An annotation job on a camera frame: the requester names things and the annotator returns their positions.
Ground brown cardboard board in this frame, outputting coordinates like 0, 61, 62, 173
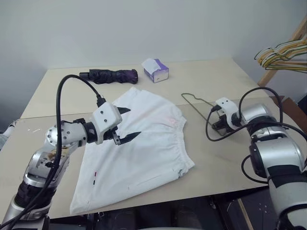
270, 95, 307, 135

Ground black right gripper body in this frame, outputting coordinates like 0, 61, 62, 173
218, 112, 232, 129

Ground grey white cloth bundle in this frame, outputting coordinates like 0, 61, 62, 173
0, 119, 21, 150

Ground black panel under table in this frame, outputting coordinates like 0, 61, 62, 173
215, 189, 283, 230

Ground wooden rack frame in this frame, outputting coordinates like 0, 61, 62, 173
257, 16, 307, 87

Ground yellow wire hanger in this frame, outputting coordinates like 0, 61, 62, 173
258, 44, 307, 68

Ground folded dark purple umbrella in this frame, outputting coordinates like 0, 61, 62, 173
79, 68, 140, 85

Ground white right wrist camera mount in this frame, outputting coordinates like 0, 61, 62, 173
214, 97, 243, 128

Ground thin wire hanger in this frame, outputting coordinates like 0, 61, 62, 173
181, 92, 226, 135

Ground light wooden strip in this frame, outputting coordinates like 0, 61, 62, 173
236, 197, 255, 230

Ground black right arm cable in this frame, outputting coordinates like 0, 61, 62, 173
205, 86, 307, 185

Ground green wire hanger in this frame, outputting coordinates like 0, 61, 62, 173
263, 49, 307, 71

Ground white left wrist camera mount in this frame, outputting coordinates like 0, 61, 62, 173
92, 102, 123, 145

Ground purple white tissue box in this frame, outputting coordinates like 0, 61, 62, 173
141, 57, 170, 84

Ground bunch of coloured hangers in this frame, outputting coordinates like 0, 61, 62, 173
254, 39, 307, 63

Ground white shorts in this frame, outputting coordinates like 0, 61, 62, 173
69, 86, 196, 216

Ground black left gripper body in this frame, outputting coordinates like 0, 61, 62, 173
102, 127, 121, 146

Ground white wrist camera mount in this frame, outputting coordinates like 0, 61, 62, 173
214, 97, 243, 128
92, 102, 123, 145

